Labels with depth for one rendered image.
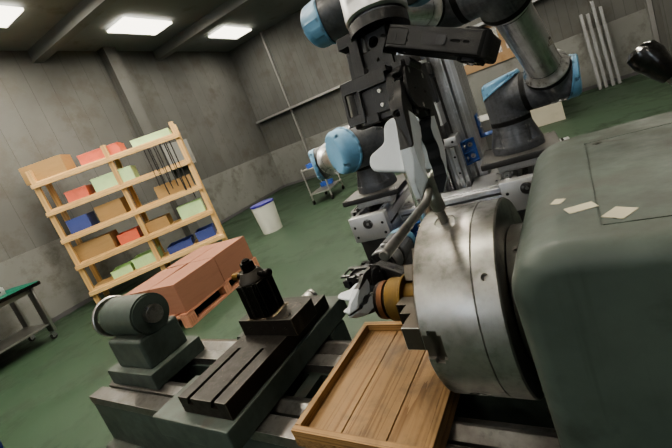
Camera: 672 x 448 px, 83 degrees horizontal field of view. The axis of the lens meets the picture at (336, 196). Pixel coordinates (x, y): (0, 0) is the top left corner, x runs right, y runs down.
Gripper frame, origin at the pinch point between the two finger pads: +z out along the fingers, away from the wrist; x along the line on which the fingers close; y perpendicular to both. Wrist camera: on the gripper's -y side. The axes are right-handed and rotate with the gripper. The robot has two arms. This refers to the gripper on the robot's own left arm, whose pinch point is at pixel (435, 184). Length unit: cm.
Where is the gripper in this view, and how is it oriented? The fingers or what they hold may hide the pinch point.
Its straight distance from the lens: 44.6
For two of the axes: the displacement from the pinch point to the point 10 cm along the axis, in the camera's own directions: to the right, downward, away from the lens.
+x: -5.5, 1.1, -8.3
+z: 2.3, 9.7, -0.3
